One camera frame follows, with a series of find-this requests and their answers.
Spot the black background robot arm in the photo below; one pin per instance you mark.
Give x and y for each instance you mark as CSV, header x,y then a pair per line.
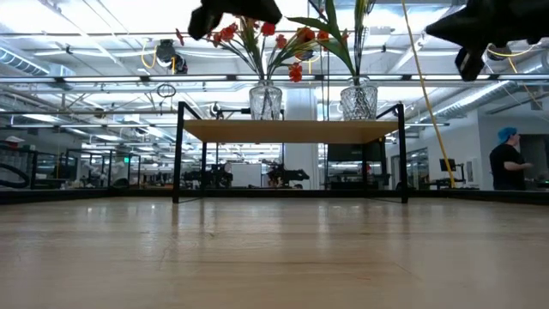
x,y
285,175

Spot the small monitor on stand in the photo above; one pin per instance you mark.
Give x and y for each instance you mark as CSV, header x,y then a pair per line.
x,y
453,165

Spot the wooden shelf with black legs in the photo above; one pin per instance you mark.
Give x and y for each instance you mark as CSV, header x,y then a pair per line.
x,y
291,131

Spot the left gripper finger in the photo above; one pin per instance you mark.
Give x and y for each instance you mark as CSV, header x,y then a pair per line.
x,y
203,26
249,7

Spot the round glass bottle vase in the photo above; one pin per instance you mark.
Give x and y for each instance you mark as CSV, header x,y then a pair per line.
x,y
266,103

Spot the long ceiling light bar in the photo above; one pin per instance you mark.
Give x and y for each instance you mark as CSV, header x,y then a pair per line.
x,y
193,78

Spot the diamond-cut glass vase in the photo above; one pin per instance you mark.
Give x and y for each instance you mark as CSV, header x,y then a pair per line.
x,y
359,103

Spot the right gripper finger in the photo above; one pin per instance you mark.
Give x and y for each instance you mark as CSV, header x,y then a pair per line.
x,y
463,19
472,56

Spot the person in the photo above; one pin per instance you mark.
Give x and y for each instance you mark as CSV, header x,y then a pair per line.
x,y
508,163

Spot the white board panel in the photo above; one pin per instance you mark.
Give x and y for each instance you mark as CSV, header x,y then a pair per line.
x,y
246,173

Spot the white and blue artificial tulip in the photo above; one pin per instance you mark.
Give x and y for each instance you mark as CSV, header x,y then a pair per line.
x,y
339,49

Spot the white building column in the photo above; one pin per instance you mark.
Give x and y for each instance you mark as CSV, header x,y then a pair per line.
x,y
302,107

